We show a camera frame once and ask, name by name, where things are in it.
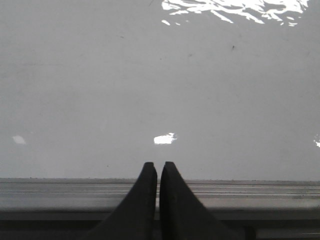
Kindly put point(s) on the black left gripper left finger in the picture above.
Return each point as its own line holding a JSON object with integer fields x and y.
{"x": 133, "y": 218}

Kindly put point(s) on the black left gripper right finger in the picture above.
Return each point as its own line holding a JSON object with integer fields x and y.
{"x": 183, "y": 216}

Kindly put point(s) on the white whiteboard surface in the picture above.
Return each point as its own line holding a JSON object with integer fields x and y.
{"x": 225, "y": 89}

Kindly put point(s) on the grey aluminium whiteboard frame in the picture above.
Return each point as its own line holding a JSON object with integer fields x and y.
{"x": 94, "y": 199}

